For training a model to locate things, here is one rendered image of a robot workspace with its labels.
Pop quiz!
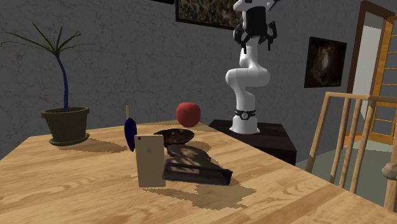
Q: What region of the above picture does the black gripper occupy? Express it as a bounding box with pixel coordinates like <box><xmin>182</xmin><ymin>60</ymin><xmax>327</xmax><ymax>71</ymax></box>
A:
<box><xmin>233</xmin><ymin>6</ymin><xmax>278</xmax><ymax>55</ymax></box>

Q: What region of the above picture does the red apple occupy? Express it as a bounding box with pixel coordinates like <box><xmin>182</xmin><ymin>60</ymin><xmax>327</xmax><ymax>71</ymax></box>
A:
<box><xmin>176</xmin><ymin>102</ymin><xmax>202</xmax><ymax>129</ymax></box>

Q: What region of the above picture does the dark robot stand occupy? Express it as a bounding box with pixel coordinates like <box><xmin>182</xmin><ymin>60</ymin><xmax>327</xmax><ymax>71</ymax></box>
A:
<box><xmin>208</xmin><ymin>119</ymin><xmax>298</xmax><ymax>167</ymax></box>

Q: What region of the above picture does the orange wooden rack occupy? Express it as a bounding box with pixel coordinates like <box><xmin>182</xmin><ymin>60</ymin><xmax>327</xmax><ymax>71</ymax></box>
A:
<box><xmin>368</xmin><ymin>15</ymin><xmax>397</xmax><ymax>146</ymax></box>

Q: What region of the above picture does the dark brown bowl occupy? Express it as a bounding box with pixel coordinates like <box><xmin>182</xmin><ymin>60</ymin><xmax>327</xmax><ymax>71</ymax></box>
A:
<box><xmin>153</xmin><ymin>128</ymin><xmax>195</xmax><ymax>148</ymax></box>

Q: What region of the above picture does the light wooden chair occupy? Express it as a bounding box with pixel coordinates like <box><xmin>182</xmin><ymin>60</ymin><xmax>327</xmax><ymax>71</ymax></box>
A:
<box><xmin>305</xmin><ymin>91</ymin><xmax>397</xmax><ymax>214</ymax></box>

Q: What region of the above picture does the black folded pouch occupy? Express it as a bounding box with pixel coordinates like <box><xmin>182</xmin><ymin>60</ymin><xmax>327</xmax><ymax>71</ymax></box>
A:
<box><xmin>162</xmin><ymin>144</ymin><xmax>233</xmax><ymax>186</ymax></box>

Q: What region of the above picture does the dark blue eggplant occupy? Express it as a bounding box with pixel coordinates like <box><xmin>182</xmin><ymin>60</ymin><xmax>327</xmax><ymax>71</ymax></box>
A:
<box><xmin>123</xmin><ymin>105</ymin><xmax>138</xmax><ymax>153</ymax></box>

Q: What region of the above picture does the gold smartphone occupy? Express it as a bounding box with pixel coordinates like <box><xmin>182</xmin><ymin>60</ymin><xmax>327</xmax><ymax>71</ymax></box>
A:
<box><xmin>134</xmin><ymin>134</ymin><xmax>167</xmax><ymax>188</ymax></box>

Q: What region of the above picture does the grey rounded lump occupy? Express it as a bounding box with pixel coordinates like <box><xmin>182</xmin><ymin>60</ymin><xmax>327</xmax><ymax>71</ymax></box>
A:
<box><xmin>380</xmin><ymin>162</ymin><xmax>397</xmax><ymax>181</ymax></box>

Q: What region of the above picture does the potted palm plant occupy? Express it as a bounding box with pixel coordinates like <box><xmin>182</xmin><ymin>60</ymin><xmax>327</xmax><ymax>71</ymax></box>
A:
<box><xmin>1</xmin><ymin>22</ymin><xmax>95</xmax><ymax>147</ymax></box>

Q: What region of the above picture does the large framed wall picture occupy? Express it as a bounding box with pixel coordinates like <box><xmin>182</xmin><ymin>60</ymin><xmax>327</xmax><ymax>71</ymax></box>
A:
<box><xmin>175</xmin><ymin>0</ymin><xmax>244</xmax><ymax>31</ymax></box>

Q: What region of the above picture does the dark framed wall picture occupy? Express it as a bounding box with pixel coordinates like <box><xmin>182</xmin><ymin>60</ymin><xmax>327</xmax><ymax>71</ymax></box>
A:
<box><xmin>303</xmin><ymin>36</ymin><xmax>348</xmax><ymax>89</ymax></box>

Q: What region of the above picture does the brown door frame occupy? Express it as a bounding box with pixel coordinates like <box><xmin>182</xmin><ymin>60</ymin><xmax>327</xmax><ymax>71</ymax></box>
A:
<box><xmin>346</xmin><ymin>0</ymin><xmax>396</xmax><ymax>94</ymax></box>

